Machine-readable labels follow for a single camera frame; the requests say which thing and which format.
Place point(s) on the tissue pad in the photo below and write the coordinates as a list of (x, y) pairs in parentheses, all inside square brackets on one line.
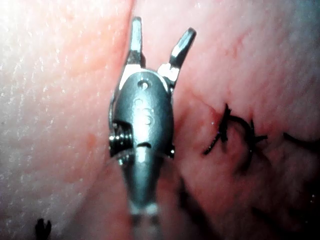
[(55, 100)]

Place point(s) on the right arm needle driver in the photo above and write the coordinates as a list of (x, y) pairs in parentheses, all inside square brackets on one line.
[(145, 112)]

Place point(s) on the right arm needle driver jaw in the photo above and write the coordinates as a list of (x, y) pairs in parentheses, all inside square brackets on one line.
[(136, 40), (182, 48)]

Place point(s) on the black stitching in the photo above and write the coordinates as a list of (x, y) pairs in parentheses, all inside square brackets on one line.
[(226, 125), (43, 228)]

